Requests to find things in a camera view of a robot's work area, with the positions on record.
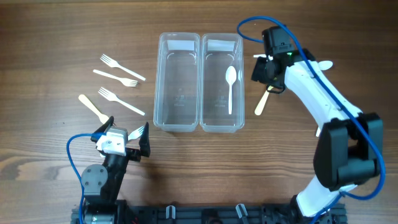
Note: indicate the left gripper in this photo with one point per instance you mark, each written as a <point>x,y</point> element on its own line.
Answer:
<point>132,154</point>

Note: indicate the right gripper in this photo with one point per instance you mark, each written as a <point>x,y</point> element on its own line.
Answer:
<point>258,72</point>

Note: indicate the white spoon top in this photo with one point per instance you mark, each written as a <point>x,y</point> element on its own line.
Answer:
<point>260,55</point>

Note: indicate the white spoon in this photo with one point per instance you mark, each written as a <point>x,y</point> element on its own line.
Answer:
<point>231,76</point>
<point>325,65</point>
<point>260,55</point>
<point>318,132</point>

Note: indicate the cream yellow spoon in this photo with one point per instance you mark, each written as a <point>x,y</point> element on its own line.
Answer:
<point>260,106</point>

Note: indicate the white fork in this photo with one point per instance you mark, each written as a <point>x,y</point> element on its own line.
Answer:
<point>114,64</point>
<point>136,133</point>
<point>112,97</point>

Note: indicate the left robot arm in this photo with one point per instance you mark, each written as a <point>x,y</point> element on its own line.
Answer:
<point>102,182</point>

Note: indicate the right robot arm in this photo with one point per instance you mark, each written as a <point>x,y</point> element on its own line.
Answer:
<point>343,158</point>

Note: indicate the right clear plastic container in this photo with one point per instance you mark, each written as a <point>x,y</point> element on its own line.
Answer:
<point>218,52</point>

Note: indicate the clear plastic container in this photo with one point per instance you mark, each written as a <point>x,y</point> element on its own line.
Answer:
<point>176,87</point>
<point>218,52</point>

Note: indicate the left clear plastic container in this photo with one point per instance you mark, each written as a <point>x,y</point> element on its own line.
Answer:
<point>176,87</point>

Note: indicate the cream wooden fork lower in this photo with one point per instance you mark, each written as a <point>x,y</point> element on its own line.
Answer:
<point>102,117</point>

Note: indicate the white fork top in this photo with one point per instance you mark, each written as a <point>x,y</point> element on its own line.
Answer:
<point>114,64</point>

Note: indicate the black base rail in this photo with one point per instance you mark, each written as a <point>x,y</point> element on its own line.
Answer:
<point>267,214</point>

